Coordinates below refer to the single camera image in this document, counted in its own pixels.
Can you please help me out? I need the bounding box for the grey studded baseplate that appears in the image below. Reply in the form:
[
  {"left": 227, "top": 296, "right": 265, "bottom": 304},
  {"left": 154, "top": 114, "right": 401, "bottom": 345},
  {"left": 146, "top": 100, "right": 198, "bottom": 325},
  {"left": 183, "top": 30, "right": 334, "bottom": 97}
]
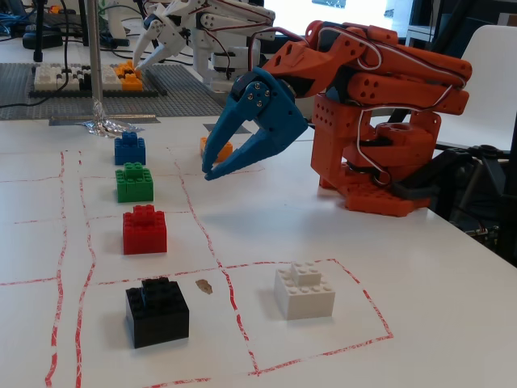
[{"left": 0, "top": 62, "right": 225, "bottom": 121}]

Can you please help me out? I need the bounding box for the green brick block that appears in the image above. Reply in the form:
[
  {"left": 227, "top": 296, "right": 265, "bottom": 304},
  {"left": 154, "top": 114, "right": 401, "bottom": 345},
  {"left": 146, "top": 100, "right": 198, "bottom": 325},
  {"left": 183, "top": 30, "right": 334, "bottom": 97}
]
[{"left": 115, "top": 162, "right": 155, "bottom": 203}]

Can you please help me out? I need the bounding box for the blue cable bundle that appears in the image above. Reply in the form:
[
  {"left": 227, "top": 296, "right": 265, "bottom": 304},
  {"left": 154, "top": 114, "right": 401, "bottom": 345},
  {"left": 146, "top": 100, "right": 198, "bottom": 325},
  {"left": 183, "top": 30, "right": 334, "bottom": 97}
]
[{"left": 0, "top": 11, "right": 26, "bottom": 38}]

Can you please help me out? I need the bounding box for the blue brick block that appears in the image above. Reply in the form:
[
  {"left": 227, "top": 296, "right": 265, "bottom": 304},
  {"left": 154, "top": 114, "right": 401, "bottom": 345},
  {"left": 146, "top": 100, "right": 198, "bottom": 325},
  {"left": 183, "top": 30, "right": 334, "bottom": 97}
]
[{"left": 114, "top": 131, "right": 147, "bottom": 166}]

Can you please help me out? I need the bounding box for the red brick block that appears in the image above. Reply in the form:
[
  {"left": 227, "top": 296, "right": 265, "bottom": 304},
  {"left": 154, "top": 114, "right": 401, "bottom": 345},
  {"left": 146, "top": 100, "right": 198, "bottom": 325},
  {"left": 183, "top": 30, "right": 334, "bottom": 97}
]
[{"left": 122, "top": 205, "right": 169, "bottom": 255}]

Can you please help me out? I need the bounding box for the black brick block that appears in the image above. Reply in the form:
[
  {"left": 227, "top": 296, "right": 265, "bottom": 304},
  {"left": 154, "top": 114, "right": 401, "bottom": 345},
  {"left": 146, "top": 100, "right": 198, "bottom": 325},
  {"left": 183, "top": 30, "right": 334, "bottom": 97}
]
[{"left": 124, "top": 277, "right": 191, "bottom": 349}]

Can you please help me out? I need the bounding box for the white chair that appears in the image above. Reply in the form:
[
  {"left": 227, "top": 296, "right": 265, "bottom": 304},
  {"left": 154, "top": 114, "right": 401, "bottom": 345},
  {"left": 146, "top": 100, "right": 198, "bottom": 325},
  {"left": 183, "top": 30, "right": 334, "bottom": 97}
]
[{"left": 435, "top": 23, "right": 517, "bottom": 153}]

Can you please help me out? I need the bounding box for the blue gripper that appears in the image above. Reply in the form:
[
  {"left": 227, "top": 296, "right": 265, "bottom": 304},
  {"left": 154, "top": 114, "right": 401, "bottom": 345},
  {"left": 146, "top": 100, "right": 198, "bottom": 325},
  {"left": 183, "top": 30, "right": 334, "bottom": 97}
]
[{"left": 201, "top": 66, "right": 311, "bottom": 182}]

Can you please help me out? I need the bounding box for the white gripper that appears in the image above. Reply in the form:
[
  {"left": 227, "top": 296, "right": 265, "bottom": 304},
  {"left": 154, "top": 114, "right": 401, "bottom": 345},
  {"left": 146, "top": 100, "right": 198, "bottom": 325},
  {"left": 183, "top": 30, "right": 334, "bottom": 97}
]
[{"left": 132, "top": 0, "right": 200, "bottom": 71}]

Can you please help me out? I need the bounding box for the crumpled aluminium foil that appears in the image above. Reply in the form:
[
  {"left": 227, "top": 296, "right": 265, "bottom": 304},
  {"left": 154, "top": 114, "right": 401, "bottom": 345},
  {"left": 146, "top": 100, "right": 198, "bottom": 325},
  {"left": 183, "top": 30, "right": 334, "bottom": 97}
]
[{"left": 82, "top": 100, "right": 145, "bottom": 141}]

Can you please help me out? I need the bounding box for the controller circuit board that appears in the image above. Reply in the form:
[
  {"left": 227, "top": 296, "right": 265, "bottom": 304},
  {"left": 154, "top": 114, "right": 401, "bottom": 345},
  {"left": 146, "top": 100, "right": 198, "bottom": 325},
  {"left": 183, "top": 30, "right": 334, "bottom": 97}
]
[{"left": 464, "top": 225, "right": 502, "bottom": 248}]

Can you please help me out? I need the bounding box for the orange brick block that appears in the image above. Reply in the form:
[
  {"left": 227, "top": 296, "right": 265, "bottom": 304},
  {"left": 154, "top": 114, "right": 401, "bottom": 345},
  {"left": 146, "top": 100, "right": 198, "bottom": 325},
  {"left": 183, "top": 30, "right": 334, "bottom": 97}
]
[{"left": 200, "top": 136, "right": 234, "bottom": 163}]

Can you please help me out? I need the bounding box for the white and black brick panel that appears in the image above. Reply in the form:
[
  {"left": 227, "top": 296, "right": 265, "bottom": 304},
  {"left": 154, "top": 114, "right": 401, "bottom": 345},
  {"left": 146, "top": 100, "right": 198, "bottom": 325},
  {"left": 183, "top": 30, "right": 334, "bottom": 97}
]
[{"left": 33, "top": 63, "right": 122, "bottom": 92}]

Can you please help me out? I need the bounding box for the white base servo wire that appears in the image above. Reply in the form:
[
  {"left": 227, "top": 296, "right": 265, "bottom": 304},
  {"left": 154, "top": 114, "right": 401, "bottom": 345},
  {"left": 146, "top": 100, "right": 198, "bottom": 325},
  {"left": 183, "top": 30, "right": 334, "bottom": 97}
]
[{"left": 355, "top": 86, "right": 472, "bottom": 188}]

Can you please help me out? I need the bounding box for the black table clamp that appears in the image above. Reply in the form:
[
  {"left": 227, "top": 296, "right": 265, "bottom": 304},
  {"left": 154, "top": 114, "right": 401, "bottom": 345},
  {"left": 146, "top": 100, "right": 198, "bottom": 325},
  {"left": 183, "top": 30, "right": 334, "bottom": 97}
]
[{"left": 389, "top": 145, "right": 492, "bottom": 202}]

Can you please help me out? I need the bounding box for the grey tape strip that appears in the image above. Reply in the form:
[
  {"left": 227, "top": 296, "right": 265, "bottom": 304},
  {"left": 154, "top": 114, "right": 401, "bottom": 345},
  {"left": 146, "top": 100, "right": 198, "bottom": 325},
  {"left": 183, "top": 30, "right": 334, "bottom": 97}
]
[{"left": 48, "top": 114, "right": 157, "bottom": 127}]

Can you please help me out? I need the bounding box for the white brick block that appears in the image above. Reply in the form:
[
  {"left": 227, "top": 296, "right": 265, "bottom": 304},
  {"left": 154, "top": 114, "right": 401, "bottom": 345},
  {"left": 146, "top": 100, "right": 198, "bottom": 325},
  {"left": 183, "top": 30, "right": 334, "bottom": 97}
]
[{"left": 273, "top": 261, "right": 336, "bottom": 320}]

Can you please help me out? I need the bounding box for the orange brick stack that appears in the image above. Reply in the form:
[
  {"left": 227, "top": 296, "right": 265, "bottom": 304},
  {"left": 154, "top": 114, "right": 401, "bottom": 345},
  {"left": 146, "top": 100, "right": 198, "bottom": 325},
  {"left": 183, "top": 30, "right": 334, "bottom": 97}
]
[{"left": 114, "top": 60, "right": 145, "bottom": 91}]

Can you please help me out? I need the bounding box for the black upright stand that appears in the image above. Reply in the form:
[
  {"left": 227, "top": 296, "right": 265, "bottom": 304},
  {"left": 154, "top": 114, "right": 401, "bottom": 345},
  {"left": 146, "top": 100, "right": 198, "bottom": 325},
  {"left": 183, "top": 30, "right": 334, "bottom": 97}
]
[{"left": 33, "top": 0, "right": 46, "bottom": 62}]

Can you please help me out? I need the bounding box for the white plastic stand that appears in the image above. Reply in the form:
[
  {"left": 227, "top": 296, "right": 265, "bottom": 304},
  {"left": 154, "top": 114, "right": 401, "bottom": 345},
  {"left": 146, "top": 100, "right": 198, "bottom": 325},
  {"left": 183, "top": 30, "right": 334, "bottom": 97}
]
[{"left": 99, "top": 0, "right": 130, "bottom": 46}]

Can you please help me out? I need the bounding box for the black box device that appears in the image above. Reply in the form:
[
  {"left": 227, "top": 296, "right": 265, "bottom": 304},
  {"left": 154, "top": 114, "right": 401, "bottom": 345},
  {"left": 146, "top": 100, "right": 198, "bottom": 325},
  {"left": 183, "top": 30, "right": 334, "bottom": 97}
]
[{"left": 22, "top": 32, "right": 64, "bottom": 50}]

